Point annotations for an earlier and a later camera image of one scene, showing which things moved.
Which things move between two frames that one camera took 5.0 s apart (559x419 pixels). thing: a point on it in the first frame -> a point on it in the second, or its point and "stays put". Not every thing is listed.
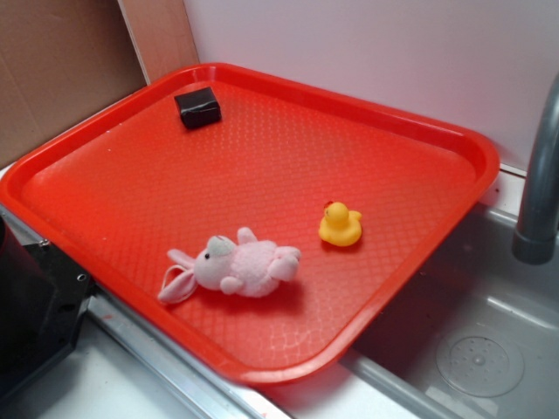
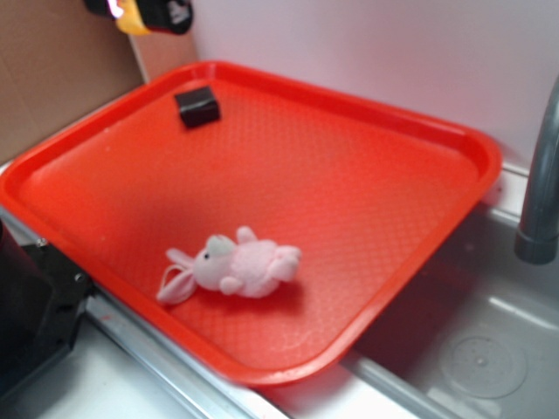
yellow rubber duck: [340, 226] -> [131, 20]
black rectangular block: [198, 107] stays put
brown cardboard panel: [60, 59] stays put
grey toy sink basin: [474, 335] stays put
